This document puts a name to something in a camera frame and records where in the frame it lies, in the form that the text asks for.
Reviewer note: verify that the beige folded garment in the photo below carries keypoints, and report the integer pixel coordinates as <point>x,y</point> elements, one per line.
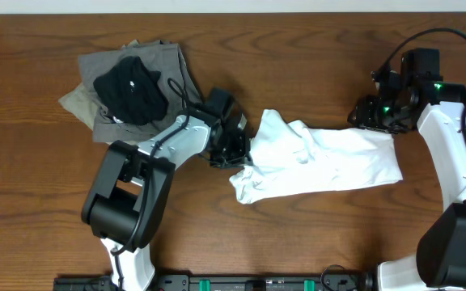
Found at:
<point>85,106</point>

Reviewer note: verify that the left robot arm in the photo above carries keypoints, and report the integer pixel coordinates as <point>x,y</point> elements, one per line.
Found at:
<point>126,202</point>

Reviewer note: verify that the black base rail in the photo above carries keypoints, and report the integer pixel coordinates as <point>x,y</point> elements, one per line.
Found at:
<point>336,281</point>

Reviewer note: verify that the white t-shirt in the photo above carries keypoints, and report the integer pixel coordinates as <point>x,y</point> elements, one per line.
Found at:
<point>291,158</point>

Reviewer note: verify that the black folded garment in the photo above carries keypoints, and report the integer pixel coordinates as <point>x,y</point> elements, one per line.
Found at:
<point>131,92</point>

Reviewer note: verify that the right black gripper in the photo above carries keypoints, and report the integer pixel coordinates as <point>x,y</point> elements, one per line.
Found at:
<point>364,115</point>

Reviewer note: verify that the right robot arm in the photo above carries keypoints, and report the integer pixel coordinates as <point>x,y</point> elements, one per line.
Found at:
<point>437,110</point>

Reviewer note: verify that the grey folded shorts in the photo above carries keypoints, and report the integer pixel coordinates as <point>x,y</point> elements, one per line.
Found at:
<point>167,58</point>

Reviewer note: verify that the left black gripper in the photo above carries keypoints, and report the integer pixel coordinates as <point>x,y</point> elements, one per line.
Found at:
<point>240,158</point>

